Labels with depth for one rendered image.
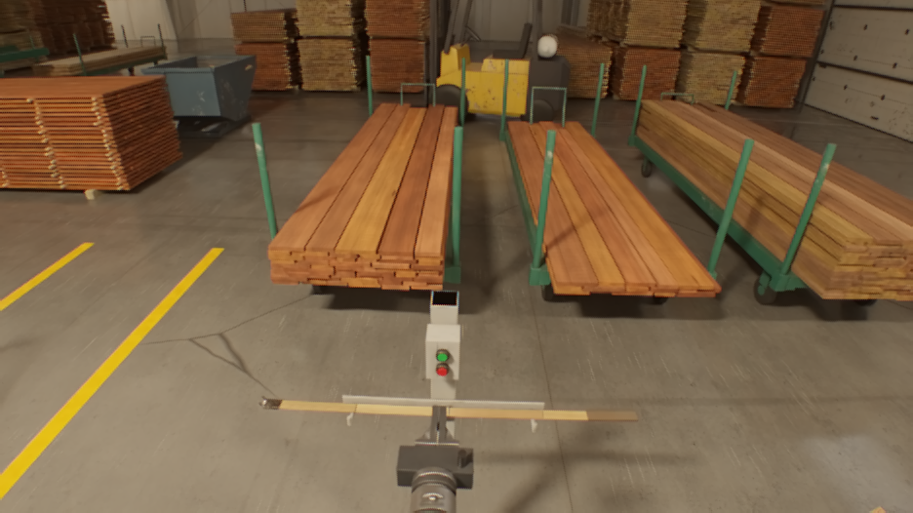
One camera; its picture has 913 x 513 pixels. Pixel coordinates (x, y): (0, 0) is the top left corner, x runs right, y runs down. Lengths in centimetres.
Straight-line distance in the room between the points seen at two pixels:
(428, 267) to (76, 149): 430
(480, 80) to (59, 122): 528
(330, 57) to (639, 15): 619
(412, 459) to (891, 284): 316
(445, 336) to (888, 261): 290
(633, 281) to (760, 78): 919
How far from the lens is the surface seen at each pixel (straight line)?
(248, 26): 1073
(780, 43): 1165
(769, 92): 1177
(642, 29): 1033
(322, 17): 1015
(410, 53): 981
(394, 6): 981
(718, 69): 1099
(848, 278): 339
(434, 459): 86
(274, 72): 1062
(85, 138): 588
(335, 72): 1020
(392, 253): 250
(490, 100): 739
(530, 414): 120
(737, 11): 1103
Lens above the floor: 191
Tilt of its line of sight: 27 degrees down
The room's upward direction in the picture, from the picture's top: 1 degrees clockwise
